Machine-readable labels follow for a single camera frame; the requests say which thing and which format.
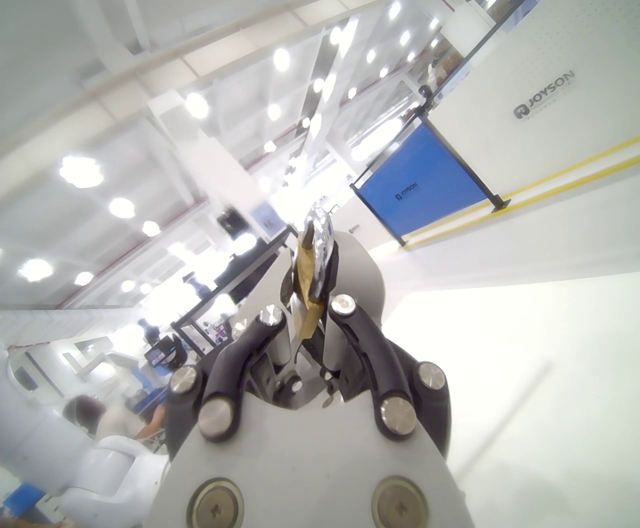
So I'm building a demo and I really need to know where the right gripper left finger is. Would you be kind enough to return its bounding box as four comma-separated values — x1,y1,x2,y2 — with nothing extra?
166,248,301,463

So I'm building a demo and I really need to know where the black framed glass partition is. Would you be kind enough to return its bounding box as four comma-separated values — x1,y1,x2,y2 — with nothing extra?
170,225,297,353

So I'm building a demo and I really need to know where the black monitor screen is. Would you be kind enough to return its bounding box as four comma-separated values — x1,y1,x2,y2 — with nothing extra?
144,338,182,372

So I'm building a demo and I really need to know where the blue partition panel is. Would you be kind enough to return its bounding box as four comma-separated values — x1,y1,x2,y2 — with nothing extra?
351,121,512,247

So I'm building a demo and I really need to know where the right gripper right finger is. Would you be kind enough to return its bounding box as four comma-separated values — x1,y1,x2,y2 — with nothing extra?
321,232,453,462

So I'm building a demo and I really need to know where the robot body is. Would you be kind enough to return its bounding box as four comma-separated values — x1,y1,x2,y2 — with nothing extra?
0,344,101,483

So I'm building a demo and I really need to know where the person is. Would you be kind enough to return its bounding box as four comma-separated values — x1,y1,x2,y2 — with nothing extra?
138,318,162,353
62,393,167,444

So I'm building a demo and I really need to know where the brass padlock with chrome shackle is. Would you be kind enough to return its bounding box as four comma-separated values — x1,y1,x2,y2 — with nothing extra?
282,202,337,343

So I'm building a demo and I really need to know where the white perforated partition panel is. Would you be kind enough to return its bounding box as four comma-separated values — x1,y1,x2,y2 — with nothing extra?
429,0,640,201

